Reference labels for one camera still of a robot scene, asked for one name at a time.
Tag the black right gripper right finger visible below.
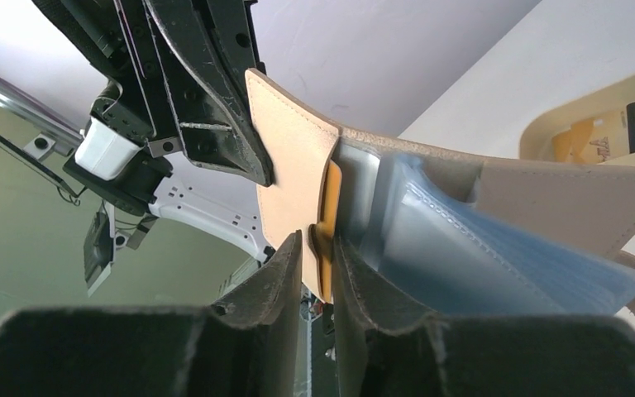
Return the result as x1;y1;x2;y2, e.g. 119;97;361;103
332;237;635;396

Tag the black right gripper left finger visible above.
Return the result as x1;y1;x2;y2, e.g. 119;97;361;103
0;232;303;396

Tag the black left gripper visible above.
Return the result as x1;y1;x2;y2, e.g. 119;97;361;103
36;1;274;216

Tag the gold VIP card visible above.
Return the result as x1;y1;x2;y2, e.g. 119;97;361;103
312;160;342;304
551;110;630;164

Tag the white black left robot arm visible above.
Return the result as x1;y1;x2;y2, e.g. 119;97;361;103
36;1;274;261

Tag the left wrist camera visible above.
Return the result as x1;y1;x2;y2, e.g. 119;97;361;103
74;117;142;181

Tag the front aluminium rail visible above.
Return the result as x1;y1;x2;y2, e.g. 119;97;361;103
0;77;84;156

